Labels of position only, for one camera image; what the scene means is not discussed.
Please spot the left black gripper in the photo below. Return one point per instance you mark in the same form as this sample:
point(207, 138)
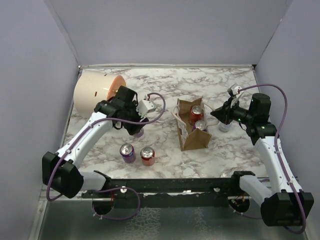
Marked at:
point(131, 128)

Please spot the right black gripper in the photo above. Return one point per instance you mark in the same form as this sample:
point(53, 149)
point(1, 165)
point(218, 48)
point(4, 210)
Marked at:
point(223, 113)

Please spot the purple fanta can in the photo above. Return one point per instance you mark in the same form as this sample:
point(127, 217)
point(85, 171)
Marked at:
point(139, 134)
point(128, 153)
point(200, 125)

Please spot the red cola can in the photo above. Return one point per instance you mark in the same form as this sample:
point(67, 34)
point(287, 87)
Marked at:
point(196, 114)
point(147, 155)

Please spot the jute canvas tote bag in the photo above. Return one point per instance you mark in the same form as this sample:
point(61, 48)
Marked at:
point(191, 138)

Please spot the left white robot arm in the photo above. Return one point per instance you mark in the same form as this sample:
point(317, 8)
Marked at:
point(60, 170)

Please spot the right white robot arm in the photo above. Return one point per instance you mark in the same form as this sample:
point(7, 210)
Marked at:
point(284, 203)

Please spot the small clear plastic cup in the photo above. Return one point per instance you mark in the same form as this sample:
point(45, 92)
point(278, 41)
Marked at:
point(224, 127)

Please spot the cream cylindrical drum container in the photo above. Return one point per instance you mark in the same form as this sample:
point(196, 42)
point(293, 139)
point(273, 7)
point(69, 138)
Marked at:
point(93, 87)

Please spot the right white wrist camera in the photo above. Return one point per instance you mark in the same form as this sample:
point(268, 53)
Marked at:
point(235, 93)

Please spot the black metal base frame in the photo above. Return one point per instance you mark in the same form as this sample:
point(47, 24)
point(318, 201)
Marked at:
point(164, 193)

